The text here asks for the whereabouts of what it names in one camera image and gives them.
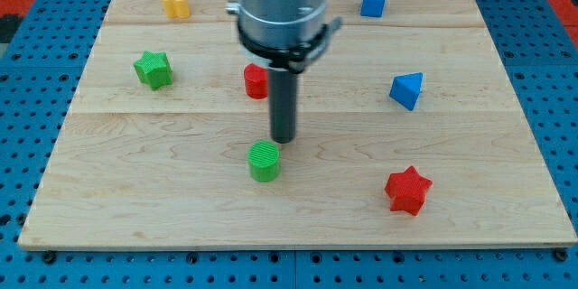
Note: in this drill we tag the wooden board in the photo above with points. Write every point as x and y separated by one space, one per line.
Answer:
141 170

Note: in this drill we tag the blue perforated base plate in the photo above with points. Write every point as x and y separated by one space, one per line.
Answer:
39 75

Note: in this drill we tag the red star block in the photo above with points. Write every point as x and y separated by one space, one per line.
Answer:
407 190

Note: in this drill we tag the yellow heart block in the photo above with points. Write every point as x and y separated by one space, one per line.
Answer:
176 8

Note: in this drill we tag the blue triangle block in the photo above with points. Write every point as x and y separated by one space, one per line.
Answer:
406 89

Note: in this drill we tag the red cylinder block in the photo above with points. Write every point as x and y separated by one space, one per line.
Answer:
255 78

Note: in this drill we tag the blue cube block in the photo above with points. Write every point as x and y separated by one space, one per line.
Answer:
372 8

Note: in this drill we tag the green star block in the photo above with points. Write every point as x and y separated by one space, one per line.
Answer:
154 69

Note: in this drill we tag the green cylinder block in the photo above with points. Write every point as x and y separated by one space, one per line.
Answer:
263 159

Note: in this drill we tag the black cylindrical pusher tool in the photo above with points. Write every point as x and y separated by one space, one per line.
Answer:
282 99

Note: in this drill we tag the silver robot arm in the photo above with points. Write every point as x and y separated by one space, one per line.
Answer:
284 35

